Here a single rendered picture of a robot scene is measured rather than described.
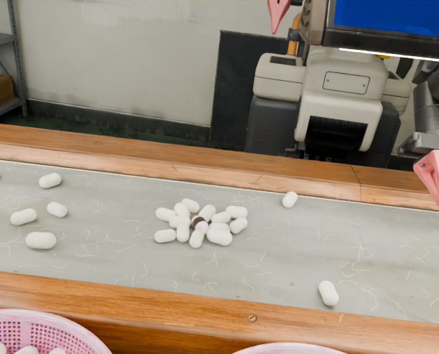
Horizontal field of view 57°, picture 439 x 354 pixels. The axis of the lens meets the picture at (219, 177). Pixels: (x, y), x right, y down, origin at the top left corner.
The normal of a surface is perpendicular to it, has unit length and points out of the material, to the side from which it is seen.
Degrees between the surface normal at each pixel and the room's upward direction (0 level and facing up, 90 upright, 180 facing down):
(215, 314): 0
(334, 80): 98
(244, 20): 93
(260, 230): 0
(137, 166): 45
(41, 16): 90
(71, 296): 0
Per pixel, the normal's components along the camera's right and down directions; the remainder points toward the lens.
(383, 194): 0.03, -0.29
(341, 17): 0.00, -0.08
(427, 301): 0.10, -0.88
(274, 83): -0.16, 0.45
